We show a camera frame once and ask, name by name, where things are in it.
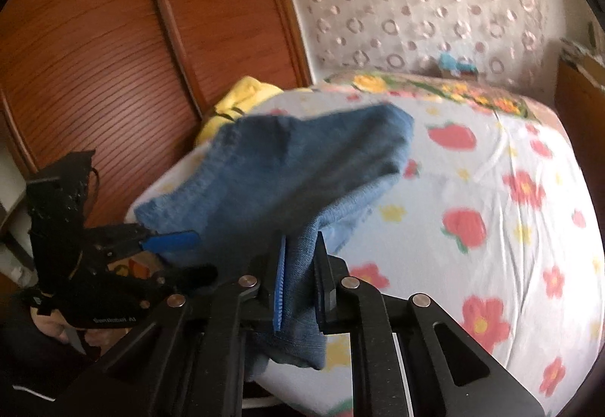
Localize wooden side cabinet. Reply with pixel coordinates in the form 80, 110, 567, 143
554, 56, 605, 191

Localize wooden slatted wardrobe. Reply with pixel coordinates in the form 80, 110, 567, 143
1, 0, 311, 226

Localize cardboard box with blue item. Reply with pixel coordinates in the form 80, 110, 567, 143
438, 52, 479, 81

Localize blue denim jeans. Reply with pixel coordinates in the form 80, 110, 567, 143
134, 103, 414, 378

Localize person's left hand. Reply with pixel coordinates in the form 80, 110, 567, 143
30, 307, 128, 352

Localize yellow plush toy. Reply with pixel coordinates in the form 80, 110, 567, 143
195, 76, 283, 146

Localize floral pink blanket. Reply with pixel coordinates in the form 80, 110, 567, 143
318, 71, 569, 139

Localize white strawberry print sheet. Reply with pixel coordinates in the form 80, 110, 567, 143
123, 85, 605, 417

